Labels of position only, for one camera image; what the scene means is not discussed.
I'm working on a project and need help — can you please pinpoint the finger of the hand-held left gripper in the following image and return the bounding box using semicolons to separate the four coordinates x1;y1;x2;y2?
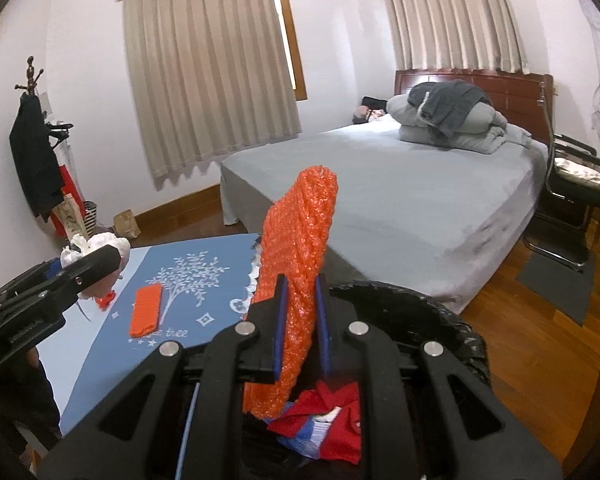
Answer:
45;246;122;312

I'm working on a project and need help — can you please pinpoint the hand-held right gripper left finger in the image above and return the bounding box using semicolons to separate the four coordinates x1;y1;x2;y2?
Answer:
36;274;288;480

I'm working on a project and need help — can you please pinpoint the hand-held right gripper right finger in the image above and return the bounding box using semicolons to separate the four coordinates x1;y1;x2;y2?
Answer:
314;274;563;480

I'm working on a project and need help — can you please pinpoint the red cloth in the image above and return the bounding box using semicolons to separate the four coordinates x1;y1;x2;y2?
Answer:
267;381;365;464

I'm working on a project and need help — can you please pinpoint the trash bin with black bag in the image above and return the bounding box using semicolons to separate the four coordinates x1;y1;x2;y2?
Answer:
180;281;492;480

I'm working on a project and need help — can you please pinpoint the person's left forearm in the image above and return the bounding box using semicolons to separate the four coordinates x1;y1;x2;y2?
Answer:
0;345;63;461

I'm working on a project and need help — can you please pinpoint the striped bag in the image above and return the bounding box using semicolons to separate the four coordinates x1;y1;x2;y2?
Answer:
82;200;99;237

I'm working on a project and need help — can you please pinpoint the beige tote bag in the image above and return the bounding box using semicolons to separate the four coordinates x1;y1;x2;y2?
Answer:
62;192;89;242

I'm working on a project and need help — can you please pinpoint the brown paper bag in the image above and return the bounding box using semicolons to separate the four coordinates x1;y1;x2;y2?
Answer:
113;209;142;239

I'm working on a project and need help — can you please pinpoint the red garment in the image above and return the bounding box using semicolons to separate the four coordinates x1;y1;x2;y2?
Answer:
48;164;89;239

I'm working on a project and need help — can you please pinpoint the small orange bubble wrap piece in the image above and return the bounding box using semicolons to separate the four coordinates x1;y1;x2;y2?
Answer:
129;283;164;339

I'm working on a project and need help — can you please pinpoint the blue printed table cloth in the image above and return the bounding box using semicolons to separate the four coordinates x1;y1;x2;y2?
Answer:
34;232;267;437

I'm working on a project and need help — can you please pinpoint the black coat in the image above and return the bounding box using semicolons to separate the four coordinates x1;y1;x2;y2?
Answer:
8;93;66;223

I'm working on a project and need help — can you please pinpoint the grey bed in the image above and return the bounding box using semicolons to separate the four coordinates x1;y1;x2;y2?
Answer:
218;119;552;314

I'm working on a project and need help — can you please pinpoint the wooden coat rack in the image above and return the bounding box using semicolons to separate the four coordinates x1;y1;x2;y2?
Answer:
13;55;76;161

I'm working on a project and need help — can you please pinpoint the dark small bundle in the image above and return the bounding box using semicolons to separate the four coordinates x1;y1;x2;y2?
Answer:
352;95;389;125

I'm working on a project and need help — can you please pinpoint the wide beige curtain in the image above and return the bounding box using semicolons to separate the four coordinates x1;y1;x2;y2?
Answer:
122;0;304;192

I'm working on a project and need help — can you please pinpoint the grey floor mat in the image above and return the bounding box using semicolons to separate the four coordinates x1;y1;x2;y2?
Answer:
515;251;598;327

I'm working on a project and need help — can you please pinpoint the folded grey duvet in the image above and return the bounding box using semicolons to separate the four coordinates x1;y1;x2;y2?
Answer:
385;82;534;154

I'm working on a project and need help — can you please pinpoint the dark grey garment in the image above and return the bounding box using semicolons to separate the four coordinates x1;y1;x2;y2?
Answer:
408;80;494;138

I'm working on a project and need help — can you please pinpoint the black metal chair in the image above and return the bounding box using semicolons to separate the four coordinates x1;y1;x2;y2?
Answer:
521;85;600;272

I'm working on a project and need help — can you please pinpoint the wooden headboard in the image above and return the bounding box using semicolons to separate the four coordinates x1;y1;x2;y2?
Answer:
393;68;555;147

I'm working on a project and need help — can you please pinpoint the beige curtain behind headboard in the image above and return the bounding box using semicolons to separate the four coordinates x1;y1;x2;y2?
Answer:
379;0;532;74

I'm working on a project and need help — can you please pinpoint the wooden window frame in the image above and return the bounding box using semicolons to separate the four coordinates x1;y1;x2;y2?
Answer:
271;0;309;102

